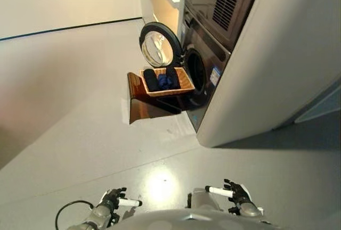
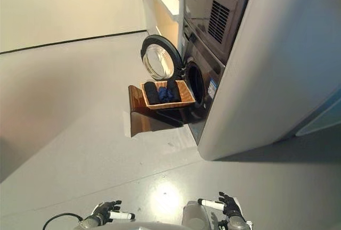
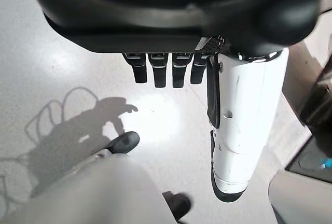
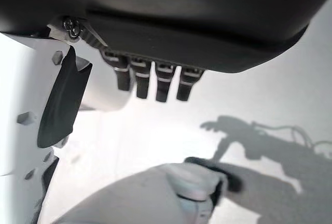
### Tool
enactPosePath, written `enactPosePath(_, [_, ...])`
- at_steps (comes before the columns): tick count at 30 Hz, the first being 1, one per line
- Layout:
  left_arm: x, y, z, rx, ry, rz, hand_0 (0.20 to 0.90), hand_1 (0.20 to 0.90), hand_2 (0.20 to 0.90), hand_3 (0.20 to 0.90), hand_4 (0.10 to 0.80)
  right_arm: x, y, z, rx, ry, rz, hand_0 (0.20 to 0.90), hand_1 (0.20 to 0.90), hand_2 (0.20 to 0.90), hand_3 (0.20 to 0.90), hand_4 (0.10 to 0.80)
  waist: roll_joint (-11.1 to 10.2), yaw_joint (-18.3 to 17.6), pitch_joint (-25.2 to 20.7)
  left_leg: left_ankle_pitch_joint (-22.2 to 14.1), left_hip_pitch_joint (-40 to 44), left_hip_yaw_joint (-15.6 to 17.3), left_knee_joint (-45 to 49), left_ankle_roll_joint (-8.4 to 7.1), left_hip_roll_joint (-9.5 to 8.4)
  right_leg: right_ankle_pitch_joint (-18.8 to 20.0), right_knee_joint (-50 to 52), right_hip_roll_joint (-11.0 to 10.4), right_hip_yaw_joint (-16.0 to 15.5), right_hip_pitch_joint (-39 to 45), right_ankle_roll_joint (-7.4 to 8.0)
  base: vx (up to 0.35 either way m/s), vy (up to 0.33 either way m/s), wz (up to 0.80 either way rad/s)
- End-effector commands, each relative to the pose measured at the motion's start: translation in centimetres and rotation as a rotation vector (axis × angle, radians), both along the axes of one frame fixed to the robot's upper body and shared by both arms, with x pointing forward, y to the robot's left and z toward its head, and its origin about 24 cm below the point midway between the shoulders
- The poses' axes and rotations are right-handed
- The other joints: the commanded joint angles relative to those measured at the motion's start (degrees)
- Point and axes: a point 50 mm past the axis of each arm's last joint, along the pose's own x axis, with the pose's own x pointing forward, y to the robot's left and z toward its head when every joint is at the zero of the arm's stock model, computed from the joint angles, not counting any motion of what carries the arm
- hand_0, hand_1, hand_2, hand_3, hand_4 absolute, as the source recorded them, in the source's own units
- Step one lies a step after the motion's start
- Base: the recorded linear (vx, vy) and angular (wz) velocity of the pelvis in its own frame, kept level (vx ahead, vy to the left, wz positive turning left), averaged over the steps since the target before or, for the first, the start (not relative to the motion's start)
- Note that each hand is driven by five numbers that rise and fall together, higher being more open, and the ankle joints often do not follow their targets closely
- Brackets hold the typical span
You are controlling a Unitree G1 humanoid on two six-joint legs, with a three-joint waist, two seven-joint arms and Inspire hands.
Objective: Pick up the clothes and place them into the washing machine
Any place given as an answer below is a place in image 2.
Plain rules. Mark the blue crumpled garment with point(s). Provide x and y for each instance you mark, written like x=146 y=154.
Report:
x=164 y=93

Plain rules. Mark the woven wicker laundry basket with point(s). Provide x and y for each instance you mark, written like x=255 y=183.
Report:
x=167 y=93

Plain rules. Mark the dark wooden step stool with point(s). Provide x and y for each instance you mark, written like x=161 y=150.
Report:
x=149 y=118

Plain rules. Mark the dark grey dryer unit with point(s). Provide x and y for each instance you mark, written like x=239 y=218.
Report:
x=213 y=9

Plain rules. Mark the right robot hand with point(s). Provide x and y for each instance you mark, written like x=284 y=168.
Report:
x=228 y=206

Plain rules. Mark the black folded garment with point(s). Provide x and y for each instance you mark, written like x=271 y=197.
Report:
x=157 y=93

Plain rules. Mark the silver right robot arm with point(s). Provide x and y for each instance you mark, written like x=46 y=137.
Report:
x=238 y=223

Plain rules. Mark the white cabinet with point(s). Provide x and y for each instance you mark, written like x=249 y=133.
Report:
x=162 y=3

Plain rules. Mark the blue energy label sticker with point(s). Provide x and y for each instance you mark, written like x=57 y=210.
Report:
x=211 y=86

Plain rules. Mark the stacked washer dryer unit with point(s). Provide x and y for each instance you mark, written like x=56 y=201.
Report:
x=269 y=65

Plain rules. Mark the dark grey washing machine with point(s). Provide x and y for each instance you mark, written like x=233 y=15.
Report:
x=202 y=91

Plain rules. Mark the round glass washer door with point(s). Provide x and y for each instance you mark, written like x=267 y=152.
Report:
x=160 y=57

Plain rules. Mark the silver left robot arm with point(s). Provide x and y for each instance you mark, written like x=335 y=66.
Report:
x=88 y=223

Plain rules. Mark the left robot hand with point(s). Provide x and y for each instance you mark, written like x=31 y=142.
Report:
x=104 y=212

